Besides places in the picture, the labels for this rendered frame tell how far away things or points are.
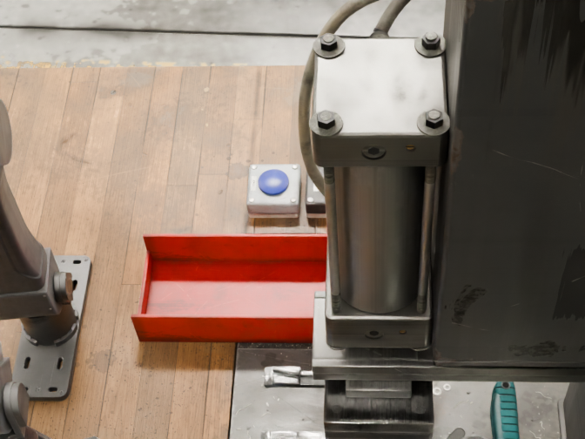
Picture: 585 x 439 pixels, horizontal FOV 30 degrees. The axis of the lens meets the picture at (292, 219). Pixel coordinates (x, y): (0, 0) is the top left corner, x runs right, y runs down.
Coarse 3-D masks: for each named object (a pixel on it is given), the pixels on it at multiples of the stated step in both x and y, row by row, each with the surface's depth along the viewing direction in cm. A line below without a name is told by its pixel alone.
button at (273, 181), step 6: (264, 174) 142; (270, 174) 142; (276, 174) 142; (282, 174) 142; (258, 180) 142; (264, 180) 142; (270, 180) 142; (276, 180) 141; (282, 180) 141; (288, 180) 142; (264, 186) 141; (270, 186) 141; (276, 186) 141; (282, 186) 141; (264, 192) 141; (270, 192) 141; (276, 192) 141
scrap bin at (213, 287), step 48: (144, 240) 136; (192, 240) 135; (240, 240) 135; (288, 240) 134; (144, 288) 134; (192, 288) 136; (240, 288) 136; (288, 288) 136; (144, 336) 132; (192, 336) 131; (240, 336) 131; (288, 336) 130
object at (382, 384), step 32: (320, 320) 101; (320, 352) 99; (352, 352) 99; (384, 352) 98; (416, 352) 98; (352, 384) 100; (384, 384) 99; (416, 384) 101; (352, 416) 99; (384, 416) 99; (416, 416) 99
